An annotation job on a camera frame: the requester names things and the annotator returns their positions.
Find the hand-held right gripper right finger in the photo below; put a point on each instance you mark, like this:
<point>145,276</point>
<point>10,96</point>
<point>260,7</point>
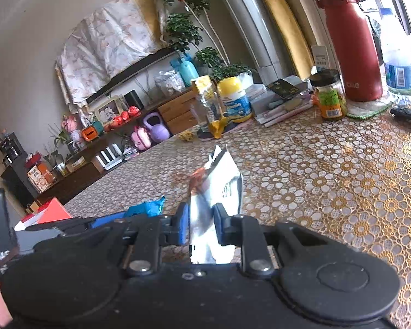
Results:
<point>219,222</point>

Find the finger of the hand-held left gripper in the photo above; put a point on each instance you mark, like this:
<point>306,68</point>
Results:
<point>104,221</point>

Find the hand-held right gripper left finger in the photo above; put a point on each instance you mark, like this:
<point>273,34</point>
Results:
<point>181,226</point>

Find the blue snack packet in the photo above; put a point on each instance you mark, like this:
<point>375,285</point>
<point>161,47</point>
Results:
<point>147,207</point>

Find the silver snack packet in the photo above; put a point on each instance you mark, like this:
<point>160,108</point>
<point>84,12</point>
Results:
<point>219,181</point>

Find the red cardboard box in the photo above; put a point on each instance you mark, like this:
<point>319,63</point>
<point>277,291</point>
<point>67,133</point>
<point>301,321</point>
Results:
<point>54,210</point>

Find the orange printed box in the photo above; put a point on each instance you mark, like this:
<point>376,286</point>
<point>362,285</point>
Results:
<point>41,178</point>

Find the white router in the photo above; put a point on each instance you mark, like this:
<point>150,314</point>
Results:
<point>109,156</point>

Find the black coffee machine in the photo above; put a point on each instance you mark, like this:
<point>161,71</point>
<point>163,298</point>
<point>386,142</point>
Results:
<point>12,149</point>

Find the pink bag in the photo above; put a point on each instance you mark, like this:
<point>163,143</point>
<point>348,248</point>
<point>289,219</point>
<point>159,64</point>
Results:
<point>140,138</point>

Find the small yellow wrapper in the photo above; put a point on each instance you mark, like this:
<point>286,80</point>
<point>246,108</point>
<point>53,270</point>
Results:
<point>186,136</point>

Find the purple kettlebell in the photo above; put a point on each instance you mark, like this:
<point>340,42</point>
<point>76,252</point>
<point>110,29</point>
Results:
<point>157,132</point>

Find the pink doll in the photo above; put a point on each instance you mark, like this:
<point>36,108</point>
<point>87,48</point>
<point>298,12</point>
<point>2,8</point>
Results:
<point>71,128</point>

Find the red round ornaments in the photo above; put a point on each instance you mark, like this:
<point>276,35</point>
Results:
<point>123,116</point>

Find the framed photo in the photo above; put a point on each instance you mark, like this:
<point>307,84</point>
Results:
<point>108,111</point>

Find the wooden drawer cabinet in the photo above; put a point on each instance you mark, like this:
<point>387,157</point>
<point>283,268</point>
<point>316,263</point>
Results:
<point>179,113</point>

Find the white tub with yellow lid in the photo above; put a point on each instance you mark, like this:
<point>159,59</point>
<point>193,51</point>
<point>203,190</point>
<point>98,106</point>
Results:
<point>234,104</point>

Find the black speaker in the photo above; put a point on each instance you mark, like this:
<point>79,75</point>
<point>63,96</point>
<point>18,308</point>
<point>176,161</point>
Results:
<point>133,99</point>

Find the yellow foil pouch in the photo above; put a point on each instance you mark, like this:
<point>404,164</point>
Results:
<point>205,90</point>

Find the clear plastic bag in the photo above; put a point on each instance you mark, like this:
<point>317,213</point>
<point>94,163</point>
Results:
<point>167,82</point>

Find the white pot with green plant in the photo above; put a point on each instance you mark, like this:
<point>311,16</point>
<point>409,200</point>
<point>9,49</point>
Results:
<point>243,78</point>

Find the black flat box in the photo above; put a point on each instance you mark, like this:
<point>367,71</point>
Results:
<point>283,88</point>

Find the black television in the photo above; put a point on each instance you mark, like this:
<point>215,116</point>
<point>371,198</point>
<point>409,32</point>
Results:
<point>130,72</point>

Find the teal plastic jug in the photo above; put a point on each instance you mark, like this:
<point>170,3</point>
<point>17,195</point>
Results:
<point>186,72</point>

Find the glass jar with black lid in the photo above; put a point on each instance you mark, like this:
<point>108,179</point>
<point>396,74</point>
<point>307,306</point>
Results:
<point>330,99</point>

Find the floral dust cloth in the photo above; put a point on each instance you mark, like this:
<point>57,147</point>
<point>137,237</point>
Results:
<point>102,41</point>

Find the green woven coaster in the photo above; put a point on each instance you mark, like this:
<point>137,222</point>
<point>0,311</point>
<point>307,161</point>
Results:
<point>366,109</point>

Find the white printed card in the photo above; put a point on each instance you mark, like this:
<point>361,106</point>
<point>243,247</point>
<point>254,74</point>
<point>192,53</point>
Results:
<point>320,58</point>

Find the grey standing air conditioner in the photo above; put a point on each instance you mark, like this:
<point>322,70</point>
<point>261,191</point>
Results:
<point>253,24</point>

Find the yellow curtain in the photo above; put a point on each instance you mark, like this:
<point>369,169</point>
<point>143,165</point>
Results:
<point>284,17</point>

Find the black remote control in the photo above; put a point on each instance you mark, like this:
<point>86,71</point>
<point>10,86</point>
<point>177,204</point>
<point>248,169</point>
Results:
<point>407,114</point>

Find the red thermos bottle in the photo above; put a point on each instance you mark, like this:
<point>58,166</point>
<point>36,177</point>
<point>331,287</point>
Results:
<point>352,51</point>

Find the tall green potted tree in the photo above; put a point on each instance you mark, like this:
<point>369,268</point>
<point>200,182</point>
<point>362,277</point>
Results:
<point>185,0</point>

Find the clear plastic water bottle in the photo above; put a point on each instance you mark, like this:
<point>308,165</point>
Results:
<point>395,58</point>

